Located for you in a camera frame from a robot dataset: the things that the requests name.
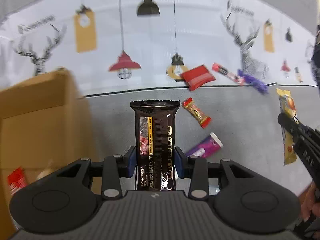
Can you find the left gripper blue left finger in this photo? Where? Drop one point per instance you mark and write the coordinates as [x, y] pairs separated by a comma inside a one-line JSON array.
[[130, 162]]

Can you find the yellow snack bar wrapper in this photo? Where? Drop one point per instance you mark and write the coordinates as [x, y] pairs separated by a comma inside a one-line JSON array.
[[287, 120]]

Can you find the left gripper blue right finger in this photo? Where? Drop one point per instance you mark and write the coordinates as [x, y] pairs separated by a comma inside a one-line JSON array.
[[181, 164]]

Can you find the small red orange candy bar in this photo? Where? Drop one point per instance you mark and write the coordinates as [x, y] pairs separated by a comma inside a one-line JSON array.
[[203, 119]]

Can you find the thin red stick packet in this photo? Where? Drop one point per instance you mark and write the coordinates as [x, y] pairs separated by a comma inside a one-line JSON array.
[[225, 72]]

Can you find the black chocolate bar wrapper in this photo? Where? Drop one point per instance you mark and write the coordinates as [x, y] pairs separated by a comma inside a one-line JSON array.
[[155, 143]]

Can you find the person's right hand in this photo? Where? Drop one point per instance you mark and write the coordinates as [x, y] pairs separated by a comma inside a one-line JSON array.
[[310, 206]]

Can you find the grey patterned sofa cover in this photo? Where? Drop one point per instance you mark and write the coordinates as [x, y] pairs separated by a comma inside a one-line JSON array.
[[123, 50]]

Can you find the small red square packet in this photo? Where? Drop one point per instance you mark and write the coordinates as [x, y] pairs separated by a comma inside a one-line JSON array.
[[197, 77]]

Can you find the clear rice cracker packet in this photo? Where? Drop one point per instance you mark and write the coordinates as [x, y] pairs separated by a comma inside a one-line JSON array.
[[48, 170]]

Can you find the purple chocolate wrapper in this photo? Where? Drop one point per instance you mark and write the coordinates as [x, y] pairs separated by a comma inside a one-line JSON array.
[[259, 85]]

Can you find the large red spicy snack packet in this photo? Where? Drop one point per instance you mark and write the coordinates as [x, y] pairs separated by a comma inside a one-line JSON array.
[[16, 180]]

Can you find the purple pink snack packet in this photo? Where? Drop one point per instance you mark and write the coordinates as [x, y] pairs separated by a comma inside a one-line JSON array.
[[206, 147]]

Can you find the brown cardboard box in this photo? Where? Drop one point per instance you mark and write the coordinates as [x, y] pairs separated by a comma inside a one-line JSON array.
[[45, 123]]

